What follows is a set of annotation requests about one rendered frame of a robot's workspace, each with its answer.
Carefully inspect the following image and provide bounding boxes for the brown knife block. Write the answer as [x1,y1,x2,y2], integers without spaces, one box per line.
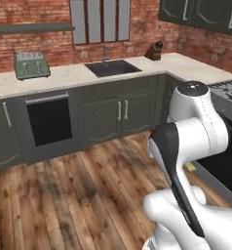
[143,39,164,62]

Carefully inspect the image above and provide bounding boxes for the dark grey base cupboards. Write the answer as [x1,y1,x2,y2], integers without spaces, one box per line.
[0,73,187,173]

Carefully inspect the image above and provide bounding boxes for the dark sink basin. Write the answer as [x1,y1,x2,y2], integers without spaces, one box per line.
[84,59,143,79]

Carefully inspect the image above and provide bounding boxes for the dark grey dishwasher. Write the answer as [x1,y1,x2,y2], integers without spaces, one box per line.
[13,87,83,166]

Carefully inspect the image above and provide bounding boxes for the grey tap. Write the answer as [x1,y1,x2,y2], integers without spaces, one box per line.
[100,45,111,65]

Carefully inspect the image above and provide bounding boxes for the small yellow object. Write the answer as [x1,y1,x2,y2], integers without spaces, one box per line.
[184,162,198,173]

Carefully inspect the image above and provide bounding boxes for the green toaster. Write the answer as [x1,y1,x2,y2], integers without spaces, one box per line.
[13,51,52,81]

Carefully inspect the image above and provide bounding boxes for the window with grey panes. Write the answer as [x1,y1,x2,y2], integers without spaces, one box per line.
[69,0,132,46]

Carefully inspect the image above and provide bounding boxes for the gas hob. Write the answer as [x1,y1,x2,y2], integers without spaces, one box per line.
[207,79,232,103]

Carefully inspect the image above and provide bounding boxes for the grey oven with black door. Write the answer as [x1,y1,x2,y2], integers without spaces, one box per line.
[189,92,232,210]

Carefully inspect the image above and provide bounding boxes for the dark grey wall shelf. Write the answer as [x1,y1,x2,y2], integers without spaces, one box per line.
[0,22,76,36]

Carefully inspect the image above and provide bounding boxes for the dark grey wall cupboards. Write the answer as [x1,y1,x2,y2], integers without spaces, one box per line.
[158,0,232,37]

